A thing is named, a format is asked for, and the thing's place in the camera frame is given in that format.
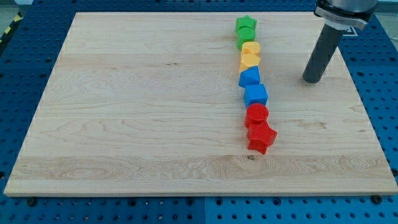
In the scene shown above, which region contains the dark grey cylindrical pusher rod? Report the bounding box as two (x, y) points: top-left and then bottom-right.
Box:
(302, 24), (343, 83)

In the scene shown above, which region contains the blue pentagon block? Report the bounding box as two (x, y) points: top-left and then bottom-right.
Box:
(238, 66), (261, 88)

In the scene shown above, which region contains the yellow pentagon block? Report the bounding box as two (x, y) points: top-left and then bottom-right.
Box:
(239, 54), (261, 72)

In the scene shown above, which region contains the green cylinder block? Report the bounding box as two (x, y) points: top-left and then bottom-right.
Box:
(236, 27), (256, 50)

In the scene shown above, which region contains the light wooden board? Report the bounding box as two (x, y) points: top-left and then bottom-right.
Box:
(4, 12), (397, 197)

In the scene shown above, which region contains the yellow cylinder block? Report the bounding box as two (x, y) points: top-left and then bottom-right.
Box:
(241, 41), (261, 56)

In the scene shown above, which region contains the red cylinder block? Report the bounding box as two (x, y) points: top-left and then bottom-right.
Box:
(244, 103), (269, 128)

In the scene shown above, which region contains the red star block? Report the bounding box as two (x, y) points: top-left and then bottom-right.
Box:
(247, 121), (277, 154)

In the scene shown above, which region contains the green star block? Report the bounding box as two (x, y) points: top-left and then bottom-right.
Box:
(234, 15), (257, 33)

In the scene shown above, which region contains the blue cube block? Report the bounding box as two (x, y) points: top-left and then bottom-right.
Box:
(243, 83), (269, 108)

